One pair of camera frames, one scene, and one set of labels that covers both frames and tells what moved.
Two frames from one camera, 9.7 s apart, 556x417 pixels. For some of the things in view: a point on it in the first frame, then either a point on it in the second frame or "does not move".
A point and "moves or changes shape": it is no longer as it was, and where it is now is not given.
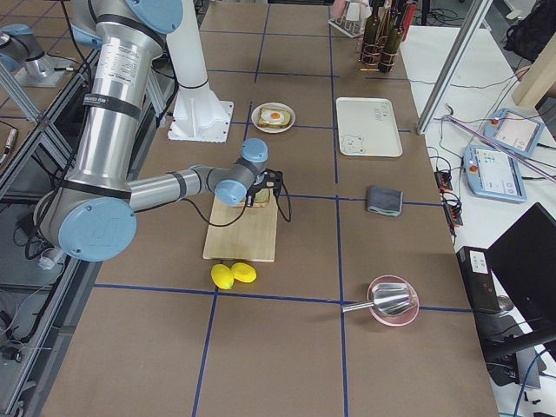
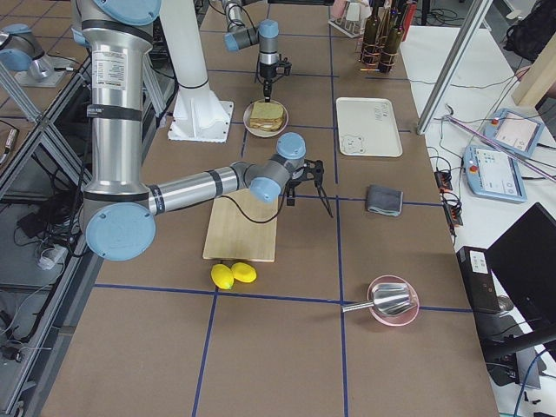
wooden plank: (539, 79) does not move
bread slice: (261, 198) moves or changes shape
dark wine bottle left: (372, 37) does not move
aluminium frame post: (453, 67) does not move
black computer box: (479, 279) does not move
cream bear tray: (367, 127) does not move
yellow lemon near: (222, 276) does not move
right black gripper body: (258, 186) to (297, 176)
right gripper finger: (249, 201) to (290, 196)
